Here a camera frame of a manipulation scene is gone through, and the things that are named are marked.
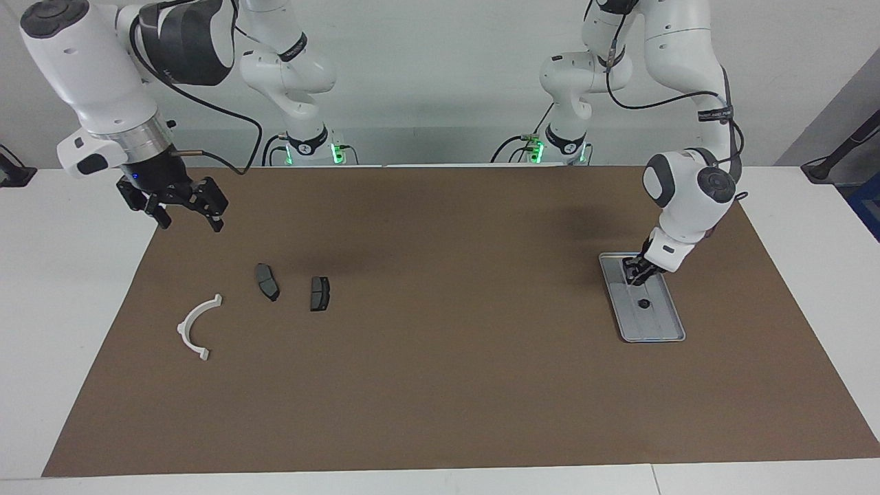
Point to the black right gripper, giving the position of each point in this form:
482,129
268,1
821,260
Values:
161,185

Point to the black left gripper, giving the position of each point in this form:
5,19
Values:
650,258

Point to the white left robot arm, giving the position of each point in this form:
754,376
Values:
687,41

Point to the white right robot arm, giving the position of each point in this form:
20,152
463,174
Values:
89,69

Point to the silver metal tray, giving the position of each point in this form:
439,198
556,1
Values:
653,323

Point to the dark curved brake pad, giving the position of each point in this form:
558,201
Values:
267,282

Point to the dark rectangular brake pad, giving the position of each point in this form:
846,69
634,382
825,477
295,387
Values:
320,294

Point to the black stand foot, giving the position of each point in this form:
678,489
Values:
14,175

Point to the black stand with pole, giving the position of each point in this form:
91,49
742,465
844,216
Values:
821,168

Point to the brown table mat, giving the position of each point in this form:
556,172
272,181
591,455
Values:
440,385

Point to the blue crate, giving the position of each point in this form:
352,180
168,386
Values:
867,210

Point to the white curved plastic bracket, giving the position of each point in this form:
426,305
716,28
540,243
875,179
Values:
183,328

